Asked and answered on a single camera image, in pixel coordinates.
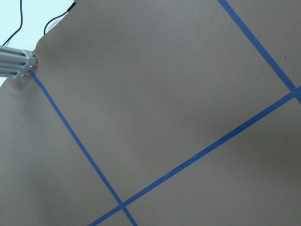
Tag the aluminium frame post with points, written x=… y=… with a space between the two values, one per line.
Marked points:
x=16 y=63

